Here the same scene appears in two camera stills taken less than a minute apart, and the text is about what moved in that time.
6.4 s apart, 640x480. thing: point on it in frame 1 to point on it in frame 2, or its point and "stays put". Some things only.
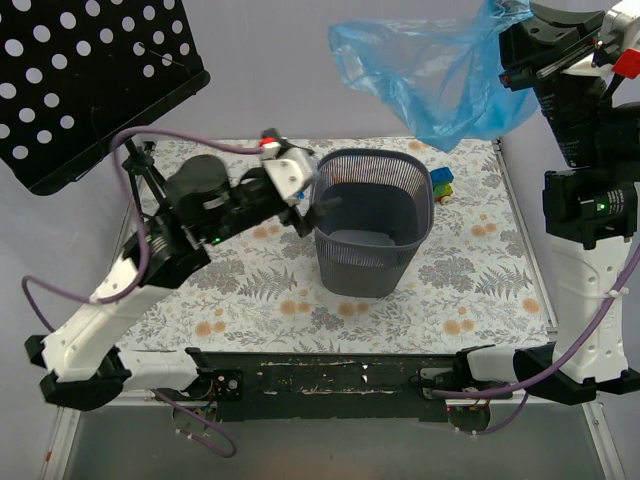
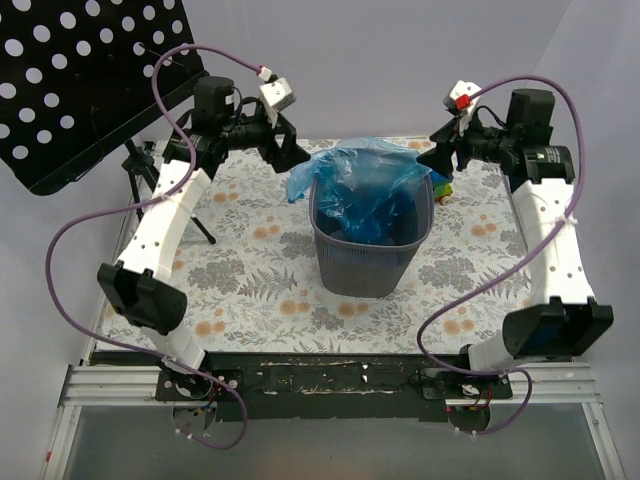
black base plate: [329, 387] stays put
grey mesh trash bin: [367, 244] stays put
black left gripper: [298, 218] to [276, 140]
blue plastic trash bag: [441, 80] to [369, 183]
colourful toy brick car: [442, 178] stays put
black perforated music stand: [77, 77] stays put
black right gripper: [542, 64] to [458, 145]
